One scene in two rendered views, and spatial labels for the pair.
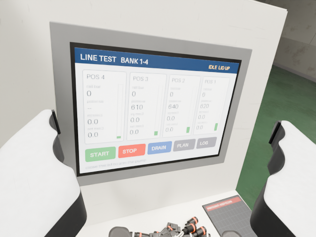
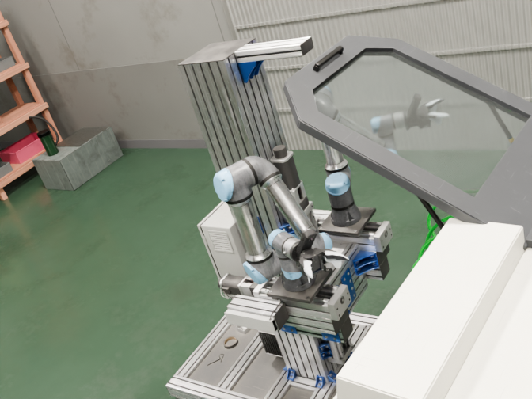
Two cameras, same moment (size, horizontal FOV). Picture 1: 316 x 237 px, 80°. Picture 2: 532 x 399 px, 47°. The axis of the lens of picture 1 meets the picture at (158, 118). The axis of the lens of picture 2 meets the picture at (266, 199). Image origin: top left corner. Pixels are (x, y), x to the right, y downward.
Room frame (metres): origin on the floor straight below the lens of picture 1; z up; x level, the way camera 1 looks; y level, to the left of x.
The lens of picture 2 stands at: (1.65, -0.63, 2.63)
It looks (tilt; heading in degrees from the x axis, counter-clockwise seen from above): 27 degrees down; 163
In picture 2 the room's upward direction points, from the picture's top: 18 degrees counter-clockwise
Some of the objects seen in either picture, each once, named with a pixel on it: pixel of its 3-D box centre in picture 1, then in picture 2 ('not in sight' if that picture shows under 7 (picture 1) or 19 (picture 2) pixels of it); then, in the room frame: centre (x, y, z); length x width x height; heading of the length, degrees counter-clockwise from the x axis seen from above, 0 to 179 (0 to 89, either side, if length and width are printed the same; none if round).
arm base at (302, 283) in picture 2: not in sight; (296, 271); (-0.46, 0.06, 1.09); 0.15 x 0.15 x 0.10
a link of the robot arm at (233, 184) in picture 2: not in sight; (249, 225); (-0.45, -0.07, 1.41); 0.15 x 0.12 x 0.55; 96
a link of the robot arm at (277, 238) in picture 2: not in sight; (283, 242); (-0.19, -0.04, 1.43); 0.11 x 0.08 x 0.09; 6
